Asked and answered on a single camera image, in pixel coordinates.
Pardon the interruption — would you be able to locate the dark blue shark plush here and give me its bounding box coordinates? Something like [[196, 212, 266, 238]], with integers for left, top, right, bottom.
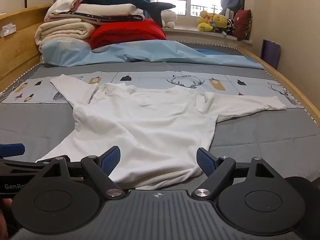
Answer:
[[81, 0, 176, 27]]

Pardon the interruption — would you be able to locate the tissue box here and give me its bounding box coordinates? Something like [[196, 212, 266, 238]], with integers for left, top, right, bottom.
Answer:
[[0, 22, 17, 39]]

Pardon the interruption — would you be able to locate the white plush toy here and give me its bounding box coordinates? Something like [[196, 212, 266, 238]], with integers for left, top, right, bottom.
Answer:
[[161, 9, 178, 28]]

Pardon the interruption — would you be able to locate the yellow duck plush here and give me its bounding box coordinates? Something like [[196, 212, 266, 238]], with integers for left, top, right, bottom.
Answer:
[[197, 10, 216, 32]]

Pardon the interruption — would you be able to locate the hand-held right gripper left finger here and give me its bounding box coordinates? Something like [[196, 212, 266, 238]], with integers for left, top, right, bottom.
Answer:
[[41, 146, 125, 200]]

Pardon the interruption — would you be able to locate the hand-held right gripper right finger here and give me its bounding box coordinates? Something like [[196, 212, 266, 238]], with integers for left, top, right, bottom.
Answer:
[[191, 147, 286, 201]]

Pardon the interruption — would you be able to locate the purple board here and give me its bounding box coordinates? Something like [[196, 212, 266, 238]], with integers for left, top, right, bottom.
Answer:
[[260, 39, 282, 69]]

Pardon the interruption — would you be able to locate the black and white plush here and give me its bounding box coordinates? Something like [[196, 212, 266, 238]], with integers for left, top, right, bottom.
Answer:
[[224, 19, 236, 35]]

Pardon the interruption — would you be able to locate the cream rolled blanket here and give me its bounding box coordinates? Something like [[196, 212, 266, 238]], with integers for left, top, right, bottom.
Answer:
[[34, 21, 98, 46]]

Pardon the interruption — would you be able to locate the grey printed bed sheet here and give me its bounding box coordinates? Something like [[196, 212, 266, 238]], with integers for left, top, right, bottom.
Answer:
[[0, 40, 320, 195]]

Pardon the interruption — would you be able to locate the yellow bear plush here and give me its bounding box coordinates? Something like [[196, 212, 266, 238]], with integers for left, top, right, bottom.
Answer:
[[211, 14, 229, 30]]

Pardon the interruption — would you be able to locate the dark red cushion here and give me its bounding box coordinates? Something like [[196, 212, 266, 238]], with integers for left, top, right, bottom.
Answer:
[[234, 9, 252, 41]]

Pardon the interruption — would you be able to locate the white folded quilt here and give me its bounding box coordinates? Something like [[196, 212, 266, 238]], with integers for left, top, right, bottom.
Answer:
[[49, 3, 144, 16]]

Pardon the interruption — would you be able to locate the red blanket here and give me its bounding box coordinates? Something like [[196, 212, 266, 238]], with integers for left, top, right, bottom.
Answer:
[[90, 19, 167, 50]]

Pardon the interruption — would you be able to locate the patterned grey-blue cloth strip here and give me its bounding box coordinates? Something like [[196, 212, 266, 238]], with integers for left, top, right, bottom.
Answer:
[[0, 4, 320, 130]]

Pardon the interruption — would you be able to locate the light blue duvet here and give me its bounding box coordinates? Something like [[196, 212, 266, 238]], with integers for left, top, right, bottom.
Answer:
[[40, 39, 265, 70]]

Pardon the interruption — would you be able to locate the person's left hand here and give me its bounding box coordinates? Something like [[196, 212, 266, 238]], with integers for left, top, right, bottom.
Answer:
[[0, 198, 13, 240]]

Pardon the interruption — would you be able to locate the white cable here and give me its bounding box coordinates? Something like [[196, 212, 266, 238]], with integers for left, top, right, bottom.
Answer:
[[0, 81, 23, 98]]

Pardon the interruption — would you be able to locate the pink and white cloth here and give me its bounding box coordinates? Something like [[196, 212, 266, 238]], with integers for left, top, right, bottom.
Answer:
[[51, 0, 85, 13]]

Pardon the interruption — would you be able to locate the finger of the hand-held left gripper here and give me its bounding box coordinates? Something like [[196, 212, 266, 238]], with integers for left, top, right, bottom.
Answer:
[[0, 143, 26, 157]]

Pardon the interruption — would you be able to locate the white long-sleeve shirt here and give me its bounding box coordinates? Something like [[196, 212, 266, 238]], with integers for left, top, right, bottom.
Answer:
[[36, 76, 287, 190]]

